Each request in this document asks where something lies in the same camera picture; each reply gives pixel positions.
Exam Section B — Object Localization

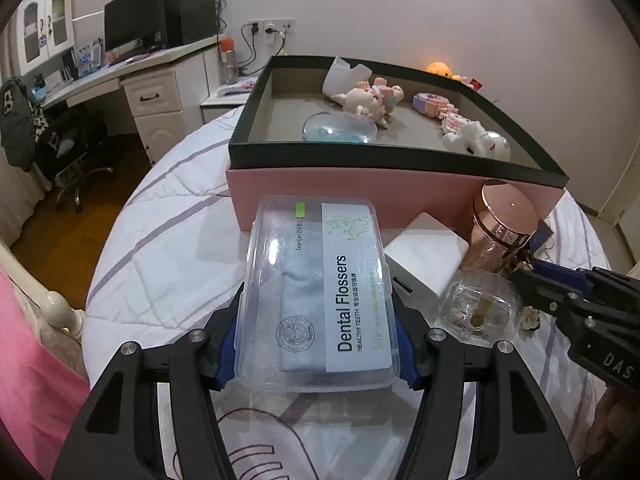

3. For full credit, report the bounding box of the clear blue plastic piece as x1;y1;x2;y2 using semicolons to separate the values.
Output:
302;112;378;145

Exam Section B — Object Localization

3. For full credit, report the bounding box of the cream bed frame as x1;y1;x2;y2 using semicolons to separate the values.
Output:
0;240;86;346

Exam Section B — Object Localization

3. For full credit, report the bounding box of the grey jacket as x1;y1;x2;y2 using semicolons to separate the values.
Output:
0;76;56;168

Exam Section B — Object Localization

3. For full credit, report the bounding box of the white power adapter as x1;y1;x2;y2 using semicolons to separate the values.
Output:
382;211;470;311

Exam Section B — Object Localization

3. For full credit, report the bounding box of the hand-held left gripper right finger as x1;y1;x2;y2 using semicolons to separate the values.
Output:
387;280;581;480

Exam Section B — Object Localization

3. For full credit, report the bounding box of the pink white block figure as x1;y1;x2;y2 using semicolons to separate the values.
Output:
441;112;483;136

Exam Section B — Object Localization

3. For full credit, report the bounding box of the white desk with drawers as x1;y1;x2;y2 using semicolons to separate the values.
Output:
35;35;226;161

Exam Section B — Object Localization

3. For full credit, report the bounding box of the pink box with dark rim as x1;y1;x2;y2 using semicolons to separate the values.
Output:
225;55;571;233

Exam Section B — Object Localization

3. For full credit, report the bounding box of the row of books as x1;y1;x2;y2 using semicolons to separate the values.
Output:
60;40;106;83

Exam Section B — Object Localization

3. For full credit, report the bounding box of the rose gold bottle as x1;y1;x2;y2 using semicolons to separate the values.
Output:
457;178;540;275

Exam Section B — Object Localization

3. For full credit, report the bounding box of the black computer tower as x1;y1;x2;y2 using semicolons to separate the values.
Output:
164;0;217;46

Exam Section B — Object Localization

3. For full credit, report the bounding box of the white glass-door cabinet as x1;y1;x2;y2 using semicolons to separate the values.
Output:
15;0;76;68

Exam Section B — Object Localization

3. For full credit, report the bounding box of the black office chair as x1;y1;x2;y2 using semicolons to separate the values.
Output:
35;107;116;213

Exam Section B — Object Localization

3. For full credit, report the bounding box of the white animal figurine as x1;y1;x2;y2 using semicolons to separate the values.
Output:
442;122;496;158

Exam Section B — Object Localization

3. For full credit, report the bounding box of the pink bed sheet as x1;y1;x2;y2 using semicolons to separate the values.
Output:
0;265;91;480

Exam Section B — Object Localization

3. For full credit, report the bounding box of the black computer monitor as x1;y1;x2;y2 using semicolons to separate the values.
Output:
103;0;168;53

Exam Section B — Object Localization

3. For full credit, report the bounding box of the white wall outlet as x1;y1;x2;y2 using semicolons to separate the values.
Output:
248;17;296;36

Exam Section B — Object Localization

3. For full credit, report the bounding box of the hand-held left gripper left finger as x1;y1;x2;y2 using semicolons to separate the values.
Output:
52;280;246;480

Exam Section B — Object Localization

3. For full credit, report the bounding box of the orange octopus plush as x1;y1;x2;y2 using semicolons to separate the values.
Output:
426;61;463;82

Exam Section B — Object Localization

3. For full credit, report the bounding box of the pink pig figurine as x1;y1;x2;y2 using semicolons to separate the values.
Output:
334;87;393;130

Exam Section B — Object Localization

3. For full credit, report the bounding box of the black white low cabinet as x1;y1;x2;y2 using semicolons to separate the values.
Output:
200;77;261;111

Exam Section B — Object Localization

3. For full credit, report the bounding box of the white cup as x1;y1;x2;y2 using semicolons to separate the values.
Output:
321;56;373;97

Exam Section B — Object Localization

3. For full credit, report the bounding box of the bottle with orange cap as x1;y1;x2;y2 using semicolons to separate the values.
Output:
219;35;238;86

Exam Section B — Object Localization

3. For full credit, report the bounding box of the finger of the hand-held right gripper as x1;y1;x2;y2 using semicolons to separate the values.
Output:
529;257;598;288
510;269;593;322

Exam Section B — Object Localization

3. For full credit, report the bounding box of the small pink doll figurine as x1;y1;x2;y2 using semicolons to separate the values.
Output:
367;76;405;111

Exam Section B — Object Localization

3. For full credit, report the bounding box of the clear dental flosser box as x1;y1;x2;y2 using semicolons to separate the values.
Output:
235;194;401;392

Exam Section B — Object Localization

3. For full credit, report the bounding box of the person's right hand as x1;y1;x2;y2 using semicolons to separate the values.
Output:
585;387;630;467

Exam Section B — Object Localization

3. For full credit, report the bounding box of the clear glass jar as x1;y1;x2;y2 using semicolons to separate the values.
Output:
437;270;523;346

